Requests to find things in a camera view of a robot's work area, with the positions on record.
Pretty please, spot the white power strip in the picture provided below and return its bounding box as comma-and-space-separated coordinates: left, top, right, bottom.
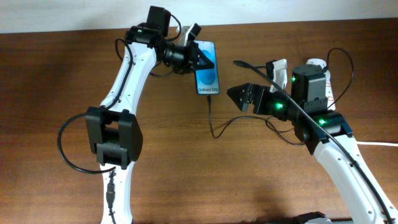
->
306, 58, 336, 111

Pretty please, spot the blue Galaxy smartphone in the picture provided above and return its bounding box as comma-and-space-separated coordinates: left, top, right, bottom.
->
195, 40, 220, 95

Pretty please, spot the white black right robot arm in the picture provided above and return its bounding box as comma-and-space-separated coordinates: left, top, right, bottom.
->
227, 60, 397, 223

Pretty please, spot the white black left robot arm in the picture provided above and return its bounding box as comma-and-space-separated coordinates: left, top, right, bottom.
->
85, 6, 215, 223

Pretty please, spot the black USB charging cable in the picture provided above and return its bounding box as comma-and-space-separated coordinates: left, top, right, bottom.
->
206, 47, 355, 147

